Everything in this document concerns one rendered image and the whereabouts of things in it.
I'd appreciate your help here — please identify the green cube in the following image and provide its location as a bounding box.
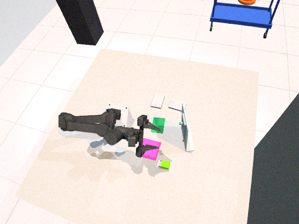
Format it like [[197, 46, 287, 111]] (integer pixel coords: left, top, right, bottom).
[[161, 160, 170, 169]]

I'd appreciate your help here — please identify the pink flat square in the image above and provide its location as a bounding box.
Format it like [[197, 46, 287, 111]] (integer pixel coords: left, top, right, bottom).
[[142, 138, 161, 160]]

